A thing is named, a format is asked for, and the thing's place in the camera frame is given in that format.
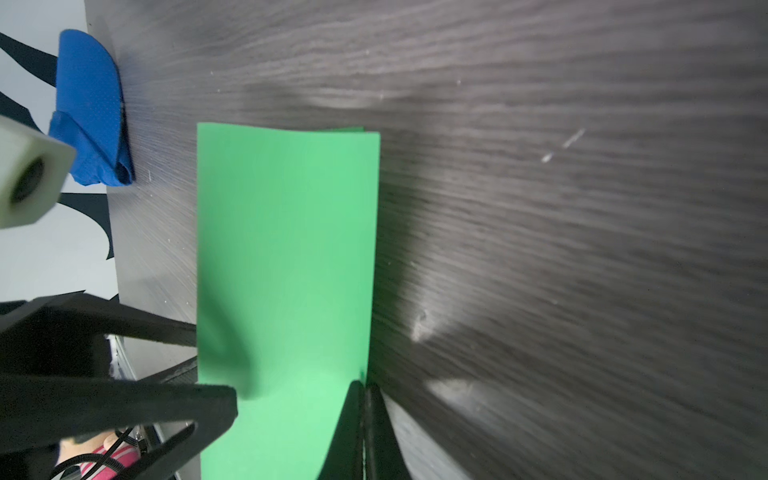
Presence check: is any plush toy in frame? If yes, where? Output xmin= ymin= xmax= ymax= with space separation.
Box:
xmin=54 ymin=429 xmax=141 ymax=479

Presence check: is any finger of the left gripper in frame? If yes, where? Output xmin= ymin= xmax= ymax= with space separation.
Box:
xmin=1 ymin=291 xmax=196 ymax=375
xmin=1 ymin=355 xmax=238 ymax=479

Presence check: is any blue cloth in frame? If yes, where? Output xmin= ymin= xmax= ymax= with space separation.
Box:
xmin=49 ymin=29 xmax=135 ymax=187

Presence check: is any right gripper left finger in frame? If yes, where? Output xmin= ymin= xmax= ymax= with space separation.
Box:
xmin=317 ymin=380 xmax=364 ymax=480

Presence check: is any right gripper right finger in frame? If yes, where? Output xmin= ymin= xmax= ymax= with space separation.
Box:
xmin=363 ymin=384 xmax=412 ymax=480

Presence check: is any green square paper sheet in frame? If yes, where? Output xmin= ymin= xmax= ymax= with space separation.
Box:
xmin=197 ymin=123 xmax=381 ymax=479

